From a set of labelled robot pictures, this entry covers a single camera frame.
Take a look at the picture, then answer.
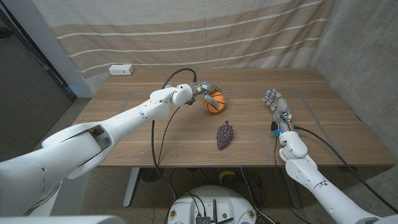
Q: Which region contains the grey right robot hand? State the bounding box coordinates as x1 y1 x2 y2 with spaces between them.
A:
261 88 295 131

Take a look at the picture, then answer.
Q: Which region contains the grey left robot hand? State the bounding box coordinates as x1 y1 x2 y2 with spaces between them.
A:
194 81 226 111

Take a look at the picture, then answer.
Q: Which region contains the orange toy basketball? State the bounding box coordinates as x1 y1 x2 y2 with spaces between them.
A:
203 90 226 114

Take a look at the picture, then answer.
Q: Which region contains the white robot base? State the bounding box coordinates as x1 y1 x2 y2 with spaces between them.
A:
167 185 258 224

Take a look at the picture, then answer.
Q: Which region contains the purple toy grape bunch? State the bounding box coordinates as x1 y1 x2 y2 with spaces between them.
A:
216 120 235 151

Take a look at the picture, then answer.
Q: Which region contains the yellow toy banana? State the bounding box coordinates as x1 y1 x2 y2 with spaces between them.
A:
218 170 236 184

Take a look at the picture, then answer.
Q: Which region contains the beige striped backdrop cloth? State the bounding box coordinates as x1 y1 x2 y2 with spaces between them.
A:
32 0 337 94

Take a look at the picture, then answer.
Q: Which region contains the grey metal table leg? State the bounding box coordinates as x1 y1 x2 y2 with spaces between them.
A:
281 167 302 208
123 167 141 208

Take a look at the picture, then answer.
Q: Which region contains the white power strip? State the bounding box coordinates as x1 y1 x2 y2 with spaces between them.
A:
108 63 135 76

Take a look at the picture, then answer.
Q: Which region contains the black round floor object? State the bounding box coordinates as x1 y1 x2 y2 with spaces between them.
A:
139 167 165 183

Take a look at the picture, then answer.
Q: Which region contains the dark grey door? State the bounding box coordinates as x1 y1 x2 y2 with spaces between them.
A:
0 9 77 162

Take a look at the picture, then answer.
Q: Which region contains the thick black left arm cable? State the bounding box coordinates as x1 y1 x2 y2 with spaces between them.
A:
151 67 198 200

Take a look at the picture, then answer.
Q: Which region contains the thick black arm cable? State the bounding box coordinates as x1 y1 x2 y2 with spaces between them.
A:
151 67 198 200
294 125 398 214

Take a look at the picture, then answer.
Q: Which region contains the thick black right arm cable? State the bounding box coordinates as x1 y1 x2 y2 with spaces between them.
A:
294 125 398 214

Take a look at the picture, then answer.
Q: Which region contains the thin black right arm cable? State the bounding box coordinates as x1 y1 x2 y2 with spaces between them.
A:
272 136 280 170

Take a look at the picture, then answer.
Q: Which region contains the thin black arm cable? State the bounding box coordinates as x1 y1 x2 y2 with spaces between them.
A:
157 106 182 167
272 136 280 170

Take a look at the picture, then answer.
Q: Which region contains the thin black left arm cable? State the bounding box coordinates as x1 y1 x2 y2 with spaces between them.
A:
157 106 182 167

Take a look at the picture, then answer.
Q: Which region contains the white door frame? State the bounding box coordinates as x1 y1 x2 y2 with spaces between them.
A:
2 0 94 99

